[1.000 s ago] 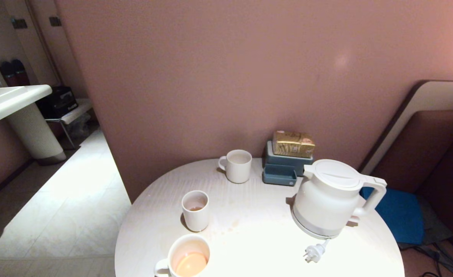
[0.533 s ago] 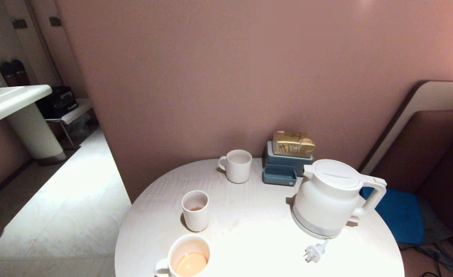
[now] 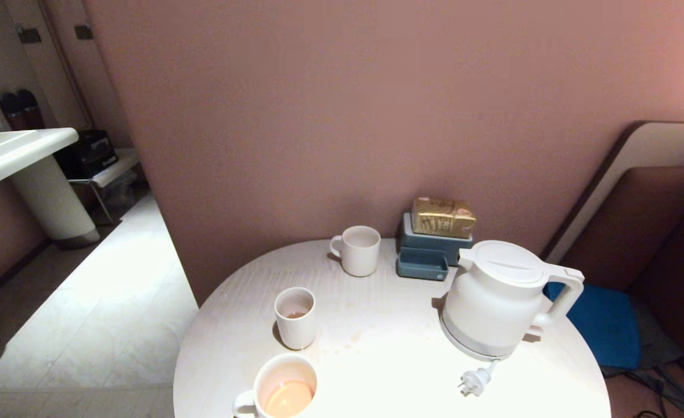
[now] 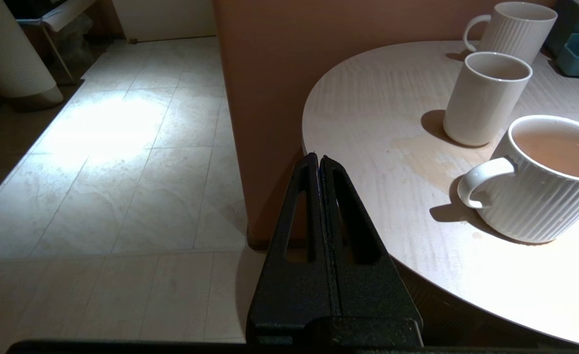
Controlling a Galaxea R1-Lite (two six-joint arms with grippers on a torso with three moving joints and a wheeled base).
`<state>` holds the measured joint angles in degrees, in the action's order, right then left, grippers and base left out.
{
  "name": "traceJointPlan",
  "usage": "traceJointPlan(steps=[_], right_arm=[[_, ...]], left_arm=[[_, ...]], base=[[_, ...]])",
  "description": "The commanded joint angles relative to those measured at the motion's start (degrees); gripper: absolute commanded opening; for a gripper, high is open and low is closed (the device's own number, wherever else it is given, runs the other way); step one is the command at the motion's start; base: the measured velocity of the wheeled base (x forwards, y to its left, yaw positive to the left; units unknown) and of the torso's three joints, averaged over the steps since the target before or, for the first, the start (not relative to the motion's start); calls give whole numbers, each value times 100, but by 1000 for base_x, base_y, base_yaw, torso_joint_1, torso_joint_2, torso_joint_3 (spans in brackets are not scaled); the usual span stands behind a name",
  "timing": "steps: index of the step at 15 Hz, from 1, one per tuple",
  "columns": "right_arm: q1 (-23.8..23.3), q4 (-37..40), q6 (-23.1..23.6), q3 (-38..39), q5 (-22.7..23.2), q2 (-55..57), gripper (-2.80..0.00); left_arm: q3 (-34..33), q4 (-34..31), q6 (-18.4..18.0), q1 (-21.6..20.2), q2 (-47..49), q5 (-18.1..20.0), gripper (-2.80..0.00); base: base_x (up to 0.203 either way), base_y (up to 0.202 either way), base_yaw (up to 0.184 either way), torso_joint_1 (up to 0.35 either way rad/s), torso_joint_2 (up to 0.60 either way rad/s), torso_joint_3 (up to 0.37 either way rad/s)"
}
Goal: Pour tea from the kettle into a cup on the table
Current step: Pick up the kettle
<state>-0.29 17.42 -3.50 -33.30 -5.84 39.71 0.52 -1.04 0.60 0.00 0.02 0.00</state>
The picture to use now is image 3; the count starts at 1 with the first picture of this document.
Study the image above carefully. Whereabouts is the gold foil packet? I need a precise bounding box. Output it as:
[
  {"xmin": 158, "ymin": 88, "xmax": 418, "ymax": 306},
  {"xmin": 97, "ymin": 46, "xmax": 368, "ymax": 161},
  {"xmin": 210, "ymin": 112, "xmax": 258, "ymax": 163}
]
[{"xmin": 411, "ymin": 197, "xmax": 477, "ymax": 239}]

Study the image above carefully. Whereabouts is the beige brown-edged panel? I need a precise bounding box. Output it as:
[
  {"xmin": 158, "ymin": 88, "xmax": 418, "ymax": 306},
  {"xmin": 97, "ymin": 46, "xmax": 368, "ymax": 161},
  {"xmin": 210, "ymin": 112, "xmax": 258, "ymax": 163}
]
[{"xmin": 542, "ymin": 120, "xmax": 684, "ymax": 265}]

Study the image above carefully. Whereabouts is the white metal-legged shelf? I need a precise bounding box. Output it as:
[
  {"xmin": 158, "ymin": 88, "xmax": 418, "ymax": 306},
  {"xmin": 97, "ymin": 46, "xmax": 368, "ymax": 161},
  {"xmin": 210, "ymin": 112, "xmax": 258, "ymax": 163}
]
[{"xmin": 68, "ymin": 148, "xmax": 141, "ymax": 226}]

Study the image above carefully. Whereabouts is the dark bottle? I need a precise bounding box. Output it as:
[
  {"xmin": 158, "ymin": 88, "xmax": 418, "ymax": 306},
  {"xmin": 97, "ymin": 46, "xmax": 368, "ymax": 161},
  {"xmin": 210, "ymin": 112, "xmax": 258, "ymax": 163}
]
[
  {"xmin": 0, "ymin": 92, "xmax": 27, "ymax": 131},
  {"xmin": 17, "ymin": 88, "xmax": 45, "ymax": 129}
]

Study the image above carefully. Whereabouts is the small white ribbed mug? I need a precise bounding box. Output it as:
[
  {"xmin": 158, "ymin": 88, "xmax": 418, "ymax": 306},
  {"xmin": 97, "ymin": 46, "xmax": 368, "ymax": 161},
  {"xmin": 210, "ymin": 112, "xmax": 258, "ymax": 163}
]
[{"xmin": 329, "ymin": 226, "xmax": 381, "ymax": 278}]

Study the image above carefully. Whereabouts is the blue-grey plastic box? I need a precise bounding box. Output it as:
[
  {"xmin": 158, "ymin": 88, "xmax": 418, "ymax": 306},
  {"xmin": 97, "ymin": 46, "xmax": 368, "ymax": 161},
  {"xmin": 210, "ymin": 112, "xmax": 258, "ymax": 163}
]
[{"xmin": 396, "ymin": 212, "xmax": 474, "ymax": 282}]

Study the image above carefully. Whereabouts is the grey cloth bag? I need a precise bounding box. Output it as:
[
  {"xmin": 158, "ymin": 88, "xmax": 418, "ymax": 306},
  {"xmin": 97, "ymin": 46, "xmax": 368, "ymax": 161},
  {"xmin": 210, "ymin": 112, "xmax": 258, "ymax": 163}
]
[{"xmin": 600, "ymin": 296, "xmax": 684, "ymax": 414}]

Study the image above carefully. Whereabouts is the black box appliance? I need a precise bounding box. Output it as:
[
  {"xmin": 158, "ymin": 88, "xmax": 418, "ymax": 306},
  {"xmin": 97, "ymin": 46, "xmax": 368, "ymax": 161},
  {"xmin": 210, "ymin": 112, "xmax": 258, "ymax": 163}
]
[{"xmin": 55, "ymin": 129, "xmax": 118, "ymax": 179}]

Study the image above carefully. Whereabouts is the white electric kettle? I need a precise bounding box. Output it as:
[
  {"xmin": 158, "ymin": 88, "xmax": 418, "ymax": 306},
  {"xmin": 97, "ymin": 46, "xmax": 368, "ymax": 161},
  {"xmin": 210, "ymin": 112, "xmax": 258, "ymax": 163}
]
[{"xmin": 440, "ymin": 240, "xmax": 585, "ymax": 358}]

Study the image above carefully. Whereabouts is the blue cushion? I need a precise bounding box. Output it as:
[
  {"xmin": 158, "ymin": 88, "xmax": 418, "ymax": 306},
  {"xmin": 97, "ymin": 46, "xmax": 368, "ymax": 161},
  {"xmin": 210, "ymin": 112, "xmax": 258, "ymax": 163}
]
[{"xmin": 544, "ymin": 282, "xmax": 642, "ymax": 370}]

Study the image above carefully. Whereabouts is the white sink basin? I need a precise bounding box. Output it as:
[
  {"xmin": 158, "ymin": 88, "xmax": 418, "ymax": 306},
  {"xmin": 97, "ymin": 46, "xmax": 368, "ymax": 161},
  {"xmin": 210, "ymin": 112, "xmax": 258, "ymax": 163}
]
[{"xmin": 0, "ymin": 128, "xmax": 80, "ymax": 195}]

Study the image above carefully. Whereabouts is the large white ribbed mug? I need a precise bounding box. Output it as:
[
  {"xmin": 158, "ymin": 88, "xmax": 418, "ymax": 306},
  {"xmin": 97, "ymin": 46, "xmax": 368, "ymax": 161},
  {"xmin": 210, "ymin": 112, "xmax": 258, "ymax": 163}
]
[{"xmin": 232, "ymin": 354, "xmax": 318, "ymax": 418}]

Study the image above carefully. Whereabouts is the white kettle power plug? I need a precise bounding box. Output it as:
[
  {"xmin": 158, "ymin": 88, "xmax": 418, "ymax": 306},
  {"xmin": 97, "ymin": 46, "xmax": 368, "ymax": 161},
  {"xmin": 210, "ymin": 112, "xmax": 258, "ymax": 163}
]
[{"xmin": 458, "ymin": 360, "xmax": 501, "ymax": 398}]

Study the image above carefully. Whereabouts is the round grey kettle base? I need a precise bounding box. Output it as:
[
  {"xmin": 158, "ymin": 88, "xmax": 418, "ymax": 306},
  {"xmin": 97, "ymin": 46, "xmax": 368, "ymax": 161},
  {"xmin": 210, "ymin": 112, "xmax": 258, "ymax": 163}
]
[{"xmin": 440, "ymin": 316, "xmax": 528, "ymax": 362}]

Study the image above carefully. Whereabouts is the tall white handleless cup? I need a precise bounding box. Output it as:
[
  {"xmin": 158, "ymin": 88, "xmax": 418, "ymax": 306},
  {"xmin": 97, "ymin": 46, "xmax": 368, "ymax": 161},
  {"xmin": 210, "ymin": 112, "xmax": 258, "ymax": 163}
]
[{"xmin": 274, "ymin": 287, "xmax": 317, "ymax": 351}]

